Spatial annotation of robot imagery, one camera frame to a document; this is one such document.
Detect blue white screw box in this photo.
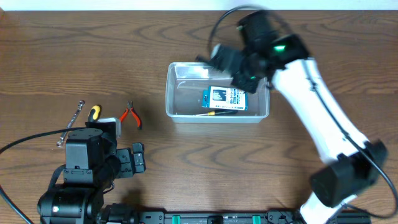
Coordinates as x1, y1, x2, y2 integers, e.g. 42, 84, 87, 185
201, 86, 248, 111

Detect small black yellow screwdriver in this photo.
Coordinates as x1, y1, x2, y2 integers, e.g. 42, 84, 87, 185
197, 109, 238, 116

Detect red handled pliers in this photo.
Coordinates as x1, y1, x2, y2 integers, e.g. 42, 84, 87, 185
119, 101, 142, 130

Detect stubby yellow black screwdriver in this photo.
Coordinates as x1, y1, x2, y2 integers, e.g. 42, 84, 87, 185
88, 105, 101, 122

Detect clear plastic container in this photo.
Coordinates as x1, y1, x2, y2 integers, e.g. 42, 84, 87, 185
165, 62, 270, 124

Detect silver ratchet wrench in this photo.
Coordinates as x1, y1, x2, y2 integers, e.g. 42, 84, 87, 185
56, 100, 85, 147

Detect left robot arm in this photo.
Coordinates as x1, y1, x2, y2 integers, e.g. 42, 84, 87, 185
37, 118, 146, 223

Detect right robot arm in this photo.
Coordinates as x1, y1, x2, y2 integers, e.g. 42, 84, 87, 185
206, 6, 391, 223

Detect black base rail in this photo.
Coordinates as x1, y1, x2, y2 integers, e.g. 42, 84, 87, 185
96, 202, 373, 224

